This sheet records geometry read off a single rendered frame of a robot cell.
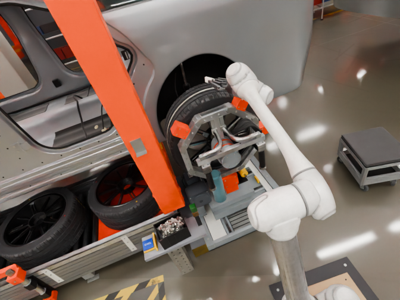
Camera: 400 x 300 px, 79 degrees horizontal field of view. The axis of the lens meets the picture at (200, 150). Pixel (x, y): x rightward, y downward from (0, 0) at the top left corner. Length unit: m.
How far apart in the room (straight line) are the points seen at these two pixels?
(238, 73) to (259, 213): 0.57
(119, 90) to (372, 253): 1.95
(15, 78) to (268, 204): 5.66
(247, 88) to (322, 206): 0.55
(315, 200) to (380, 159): 1.38
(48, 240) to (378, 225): 2.48
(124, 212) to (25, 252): 0.76
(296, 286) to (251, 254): 0.94
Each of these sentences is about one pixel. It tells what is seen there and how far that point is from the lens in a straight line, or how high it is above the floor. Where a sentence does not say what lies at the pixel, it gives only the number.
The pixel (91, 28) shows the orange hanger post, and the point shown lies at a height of 1.73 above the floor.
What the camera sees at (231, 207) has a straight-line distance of 2.14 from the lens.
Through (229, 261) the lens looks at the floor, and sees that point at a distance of 2.08.
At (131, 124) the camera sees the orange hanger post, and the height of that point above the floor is 1.28.
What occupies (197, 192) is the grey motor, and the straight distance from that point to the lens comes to 1.97.
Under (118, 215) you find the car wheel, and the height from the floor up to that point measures 0.48.
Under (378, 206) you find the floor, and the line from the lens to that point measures 2.44.
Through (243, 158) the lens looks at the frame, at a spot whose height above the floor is 0.66.
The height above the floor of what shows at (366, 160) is 0.34.
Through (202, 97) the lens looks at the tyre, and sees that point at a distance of 1.50.
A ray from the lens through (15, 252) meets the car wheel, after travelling 2.36.
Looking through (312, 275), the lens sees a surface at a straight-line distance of 1.71.
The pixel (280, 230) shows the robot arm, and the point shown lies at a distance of 0.97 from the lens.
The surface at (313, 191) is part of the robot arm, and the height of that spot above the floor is 1.11.
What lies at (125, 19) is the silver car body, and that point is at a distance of 1.67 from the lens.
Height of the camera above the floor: 1.88
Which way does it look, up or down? 39 degrees down
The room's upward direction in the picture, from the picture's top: 17 degrees counter-clockwise
